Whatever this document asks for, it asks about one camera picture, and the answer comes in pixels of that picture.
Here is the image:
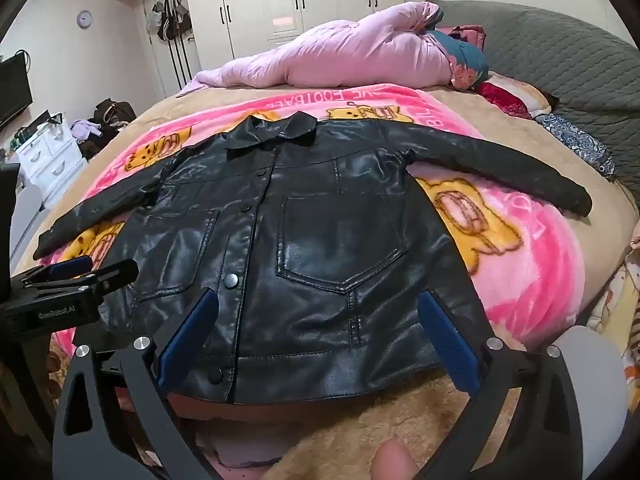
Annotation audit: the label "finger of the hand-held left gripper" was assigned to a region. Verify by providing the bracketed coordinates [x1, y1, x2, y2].
[11, 255, 94, 288]
[20, 259, 139, 306]

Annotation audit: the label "pink duvet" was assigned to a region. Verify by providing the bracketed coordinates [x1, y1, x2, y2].
[176, 1, 453, 96]

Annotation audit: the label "lilac garment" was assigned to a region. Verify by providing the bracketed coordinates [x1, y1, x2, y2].
[70, 119, 103, 142]

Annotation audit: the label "teal floral quilt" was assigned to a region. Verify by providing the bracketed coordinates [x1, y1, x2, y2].
[425, 27, 491, 92]

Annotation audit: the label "white wardrobe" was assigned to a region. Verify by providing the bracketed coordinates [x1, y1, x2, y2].
[111, 0, 441, 101]

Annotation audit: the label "blue patterned pillow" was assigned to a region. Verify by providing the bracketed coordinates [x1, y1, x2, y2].
[535, 112, 617, 181]

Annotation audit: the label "black leather trousers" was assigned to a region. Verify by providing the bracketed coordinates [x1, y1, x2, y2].
[34, 112, 593, 406]

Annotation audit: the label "grey quilted headboard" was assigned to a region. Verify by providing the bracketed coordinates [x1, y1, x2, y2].
[425, 0, 640, 226]

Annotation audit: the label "hanging dark bags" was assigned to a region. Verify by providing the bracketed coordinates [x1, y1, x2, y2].
[147, 0, 195, 98]

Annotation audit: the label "person's right hand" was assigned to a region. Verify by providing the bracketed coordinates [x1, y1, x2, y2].
[374, 439, 421, 480]

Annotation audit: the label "dark clothes pile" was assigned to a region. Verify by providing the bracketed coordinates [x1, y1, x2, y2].
[79, 125, 121, 162]

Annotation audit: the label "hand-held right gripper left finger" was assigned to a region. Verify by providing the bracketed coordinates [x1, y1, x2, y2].
[52, 289, 221, 480]

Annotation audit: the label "cartoon printed cloth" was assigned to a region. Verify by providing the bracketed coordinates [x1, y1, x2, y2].
[585, 220, 640, 411]

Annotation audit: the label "black television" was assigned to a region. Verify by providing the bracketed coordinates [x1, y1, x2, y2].
[0, 50, 34, 131]

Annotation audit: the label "red patterned pillow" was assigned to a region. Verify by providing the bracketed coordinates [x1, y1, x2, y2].
[475, 72, 560, 120]

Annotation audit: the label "pink cartoon printed blanket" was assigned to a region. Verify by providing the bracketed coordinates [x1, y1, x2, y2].
[37, 82, 586, 361]

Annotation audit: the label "brown bag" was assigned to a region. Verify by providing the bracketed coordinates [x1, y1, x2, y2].
[89, 99, 137, 131]

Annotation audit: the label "white drawer chest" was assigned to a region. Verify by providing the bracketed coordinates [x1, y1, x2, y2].
[12, 110, 88, 211]

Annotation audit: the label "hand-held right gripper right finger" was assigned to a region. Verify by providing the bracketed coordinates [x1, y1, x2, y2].
[417, 290, 587, 480]

